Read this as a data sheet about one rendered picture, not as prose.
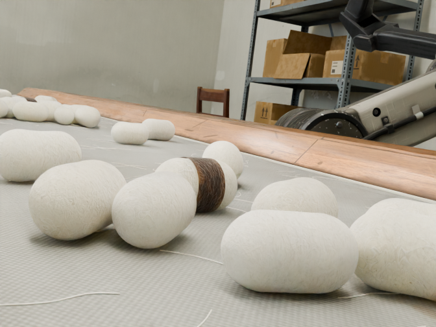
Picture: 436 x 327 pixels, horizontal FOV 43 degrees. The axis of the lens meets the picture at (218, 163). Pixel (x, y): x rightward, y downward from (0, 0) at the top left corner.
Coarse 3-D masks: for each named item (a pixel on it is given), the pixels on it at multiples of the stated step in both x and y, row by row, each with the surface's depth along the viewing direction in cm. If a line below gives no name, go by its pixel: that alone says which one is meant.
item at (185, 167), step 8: (168, 160) 19; (176, 160) 19; (184, 160) 19; (216, 160) 20; (160, 168) 19; (168, 168) 19; (176, 168) 19; (184, 168) 19; (192, 168) 19; (224, 168) 20; (184, 176) 19; (192, 176) 19; (224, 176) 20; (232, 176) 20; (192, 184) 19; (232, 184) 20; (224, 192) 20; (232, 192) 20; (224, 200) 20
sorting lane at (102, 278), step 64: (0, 128) 43; (64, 128) 52; (0, 192) 19; (256, 192) 27; (384, 192) 33; (0, 256) 12; (64, 256) 13; (128, 256) 13; (192, 256) 14; (0, 320) 9; (64, 320) 9; (128, 320) 10; (192, 320) 10; (256, 320) 10; (320, 320) 11; (384, 320) 11
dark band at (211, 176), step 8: (192, 160) 19; (200, 160) 19; (208, 160) 20; (200, 168) 19; (208, 168) 19; (216, 168) 20; (200, 176) 19; (208, 176) 19; (216, 176) 19; (200, 184) 19; (208, 184) 19; (216, 184) 19; (224, 184) 19; (200, 192) 19; (208, 192) 19; (216, 192) 19; (200, 200) 19; (208, 200) 19; (216, 200) 19; (200, 208) 19; (208, 208) 20; (216, 208) 20
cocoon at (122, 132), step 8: (112, 128) 43; (120, 128) 42; (128, 128) 43; (136, 128) 43; (144, 128) 44; (112, 136) 43; (120, 136) 42; (128, 136) 43; (136, 136) 43; (144, 136) 43; (136, 144) 44
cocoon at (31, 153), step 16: (0, 144) 20; (16, 144) 20; (32, 144) 21; (48, 144) 21; (64, 144) 22; (0, 160) 20; (16, 160) 20; (32, 160) 21; (48, 160) 21; (64, 160) 22; (80, 160) 23; (16, 176) 21; (32, 176) 21
